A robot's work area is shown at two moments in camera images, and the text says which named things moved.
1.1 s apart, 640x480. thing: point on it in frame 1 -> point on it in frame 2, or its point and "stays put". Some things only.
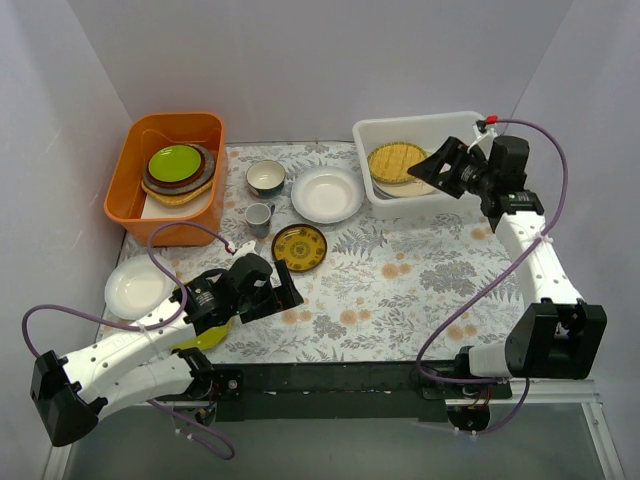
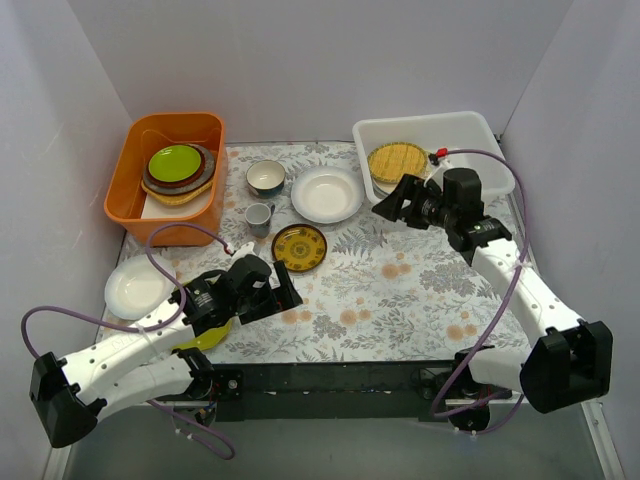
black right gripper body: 451,170 -> 410,201
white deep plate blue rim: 327,194 stays put
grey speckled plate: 208,172 stays put
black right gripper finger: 428,170 -> 391,207
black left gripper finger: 266,307 stays put
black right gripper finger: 451,151 -> 408,191
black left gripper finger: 289,295 stays put
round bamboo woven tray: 392,162 stays put
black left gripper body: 270,301 stays put
